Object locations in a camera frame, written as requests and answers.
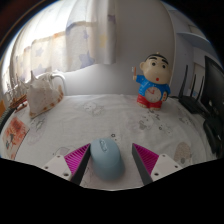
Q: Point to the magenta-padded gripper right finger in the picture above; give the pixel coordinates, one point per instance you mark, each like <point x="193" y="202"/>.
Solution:
<point x="146" y="158"/>

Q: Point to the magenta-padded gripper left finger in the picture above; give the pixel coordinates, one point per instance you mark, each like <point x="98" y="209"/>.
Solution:
<point x="76" y="157"/>

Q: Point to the light blue computer mouse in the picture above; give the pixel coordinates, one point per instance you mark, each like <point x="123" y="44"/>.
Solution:
<point x="106" y="160"/>

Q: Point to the red orange printed mouse pad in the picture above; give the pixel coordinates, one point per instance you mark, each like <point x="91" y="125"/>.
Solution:
<point x="14" y="136"/>

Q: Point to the white printed tablecloth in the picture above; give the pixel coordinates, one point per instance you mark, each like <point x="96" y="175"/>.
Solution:
<point x="110" y="116"/>

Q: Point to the large white conch shell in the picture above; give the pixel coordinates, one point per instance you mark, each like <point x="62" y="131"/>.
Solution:
<point x="41" y="96"/>

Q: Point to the black router with antennas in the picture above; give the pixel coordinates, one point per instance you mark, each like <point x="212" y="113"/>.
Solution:
<point x="191" y="103"/>

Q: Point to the cartoon boy clock figurine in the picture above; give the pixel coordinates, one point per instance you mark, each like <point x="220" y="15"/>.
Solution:
<point x="153" y="83"/>

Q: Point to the orange wooden chair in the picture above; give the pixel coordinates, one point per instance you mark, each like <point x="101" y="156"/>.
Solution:
<point x="2" y="108"/>

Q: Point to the sheer star-print curtain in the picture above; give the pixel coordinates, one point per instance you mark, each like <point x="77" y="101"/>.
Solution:
<point x="66" y="36"/>

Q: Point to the white wall shelf unit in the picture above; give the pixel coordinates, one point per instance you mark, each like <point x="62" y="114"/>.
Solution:
<point x="196" y="38"/>

